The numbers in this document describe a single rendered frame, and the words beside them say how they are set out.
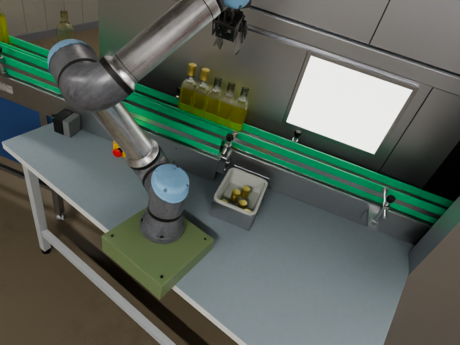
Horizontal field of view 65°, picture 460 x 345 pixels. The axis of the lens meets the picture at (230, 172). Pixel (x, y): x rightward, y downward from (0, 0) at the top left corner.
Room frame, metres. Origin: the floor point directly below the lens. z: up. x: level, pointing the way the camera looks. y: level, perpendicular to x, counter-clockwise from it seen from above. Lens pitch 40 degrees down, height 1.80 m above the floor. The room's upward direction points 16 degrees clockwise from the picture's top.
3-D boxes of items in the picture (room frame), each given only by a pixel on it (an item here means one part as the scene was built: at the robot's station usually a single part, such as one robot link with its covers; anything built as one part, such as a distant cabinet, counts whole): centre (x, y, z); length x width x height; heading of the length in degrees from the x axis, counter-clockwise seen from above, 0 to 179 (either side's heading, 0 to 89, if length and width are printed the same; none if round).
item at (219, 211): (1.09, -0.07, 0.79); 0.27 x 0.17 x 0.08; 171
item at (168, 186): (0.81, 0.17, 0.98); 0.13 x 0.12 x 0.14; 42
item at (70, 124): (1.22, 0.75, 0.79); 0.08 x 0.08 x 0.08; 81
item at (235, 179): (1.06, -0.06, 0.80); 0.22 x 0.17 x 0.09; 171
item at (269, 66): (1.41, -0.14, 1.15); 0.90 x 0.03 x 0.34; 81
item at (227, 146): (1.18, 0.03, 0.95); 0.17 x 0.03 x 0.12; 171
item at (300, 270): (1.39, -0.11, 0.73); 1.58 x 1.52 x 0.04; 65
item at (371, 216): (1.08, -0.60, 0.90); 0.17 x 0.05 x 0.23; 171
